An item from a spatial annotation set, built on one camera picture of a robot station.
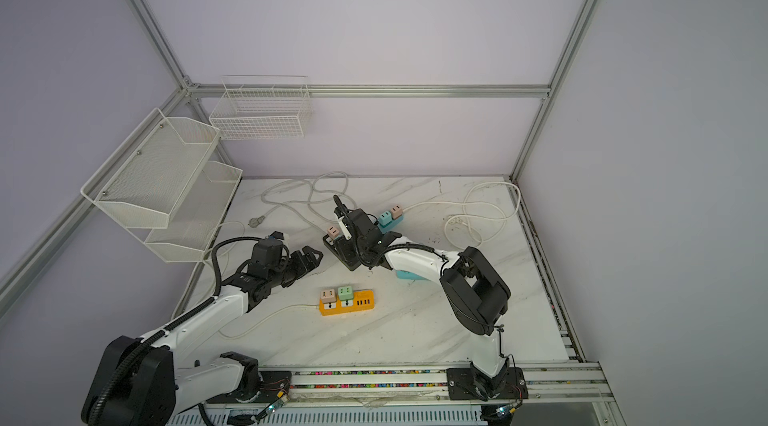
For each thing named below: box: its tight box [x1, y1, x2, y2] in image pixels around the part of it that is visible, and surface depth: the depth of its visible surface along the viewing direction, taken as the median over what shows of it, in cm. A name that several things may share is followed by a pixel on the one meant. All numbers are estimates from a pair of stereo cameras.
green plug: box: [338, 286, 354, 301], surface depth 84 cm
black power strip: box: [322, 234, 362, 271], surface depth 81 cm
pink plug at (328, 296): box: [321, 289, 336, 304], surface depth 84 cm
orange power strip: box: [319, 290, 375, 316], surface depth 86 cm
